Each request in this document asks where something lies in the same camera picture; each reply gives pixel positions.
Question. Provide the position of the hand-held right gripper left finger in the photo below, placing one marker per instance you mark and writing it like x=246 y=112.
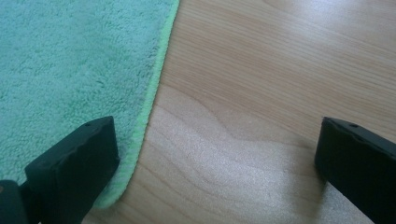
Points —
x=71 y=168

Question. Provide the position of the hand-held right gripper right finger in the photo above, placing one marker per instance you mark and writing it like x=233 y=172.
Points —
x=361 y=168

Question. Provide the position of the green microfibre cloth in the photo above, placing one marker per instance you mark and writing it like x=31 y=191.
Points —
x=62 y=62

